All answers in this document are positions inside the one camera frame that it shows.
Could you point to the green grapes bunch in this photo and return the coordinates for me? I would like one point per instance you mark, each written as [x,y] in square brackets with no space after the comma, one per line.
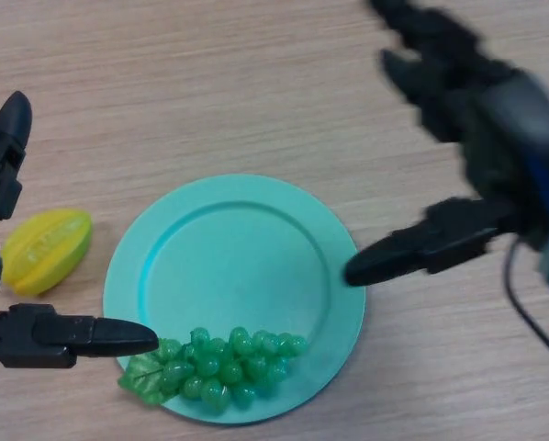
[219,367]

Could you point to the yellow starfruit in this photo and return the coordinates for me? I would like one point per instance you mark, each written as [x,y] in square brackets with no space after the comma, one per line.
[45,252]

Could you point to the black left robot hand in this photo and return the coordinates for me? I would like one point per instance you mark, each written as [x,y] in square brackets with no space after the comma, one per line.
[26,337]

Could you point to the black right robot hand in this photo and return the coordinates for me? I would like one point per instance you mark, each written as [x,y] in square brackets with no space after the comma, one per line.
[508,138]

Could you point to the green round plate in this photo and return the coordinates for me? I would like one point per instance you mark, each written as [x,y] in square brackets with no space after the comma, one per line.
[238,266]

